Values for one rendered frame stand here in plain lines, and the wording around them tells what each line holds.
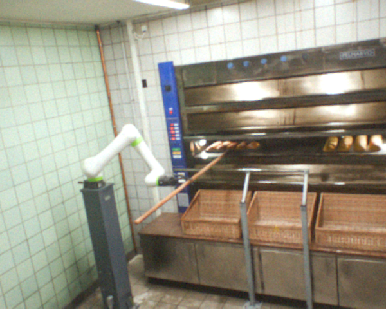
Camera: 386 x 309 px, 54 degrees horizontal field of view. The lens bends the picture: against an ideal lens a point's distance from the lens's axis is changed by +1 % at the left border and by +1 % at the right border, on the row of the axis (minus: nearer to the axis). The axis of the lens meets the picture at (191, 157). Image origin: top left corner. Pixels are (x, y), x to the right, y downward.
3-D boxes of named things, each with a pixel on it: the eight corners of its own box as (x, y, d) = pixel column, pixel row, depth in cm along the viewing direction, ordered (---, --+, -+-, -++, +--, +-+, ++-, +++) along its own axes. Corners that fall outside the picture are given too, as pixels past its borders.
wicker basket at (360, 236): (322, 221, 343) (320, 192, 337) (394, 225, 318) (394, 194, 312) (314, 246, 301) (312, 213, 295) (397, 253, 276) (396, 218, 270)
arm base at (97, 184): (74, 188, 322) (73, 181, 320) (86, 182, 334) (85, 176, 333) (98, 189, 309) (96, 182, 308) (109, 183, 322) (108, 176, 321)
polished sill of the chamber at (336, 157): (194, 159, 391) (194, 156, 390) (394, 158, 312) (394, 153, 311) (192, 161, 386) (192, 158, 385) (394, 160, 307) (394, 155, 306)
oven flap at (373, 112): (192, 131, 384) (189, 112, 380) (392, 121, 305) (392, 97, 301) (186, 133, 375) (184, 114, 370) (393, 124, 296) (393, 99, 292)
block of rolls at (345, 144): (329, 138, 396) (329, 132, 395) (381, 136, 375) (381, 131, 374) (322, 152, 343) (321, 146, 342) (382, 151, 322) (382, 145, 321)
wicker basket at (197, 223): (201, 214, 395) (198, 188, 388) (254, 216, 371) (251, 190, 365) (181, 234, 352) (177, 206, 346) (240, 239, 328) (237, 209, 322)
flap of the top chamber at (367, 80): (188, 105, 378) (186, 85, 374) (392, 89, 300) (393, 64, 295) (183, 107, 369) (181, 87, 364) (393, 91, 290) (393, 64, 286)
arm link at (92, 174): (78, 171, 291) (129, 124, 290) (80, 167, 307) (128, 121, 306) (90, 183, 295) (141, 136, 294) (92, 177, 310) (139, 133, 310)
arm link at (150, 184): (144, 189, 316) (141, 178, 311) (151, 181, 326) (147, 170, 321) (159, 190, 310) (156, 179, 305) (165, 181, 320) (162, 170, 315)
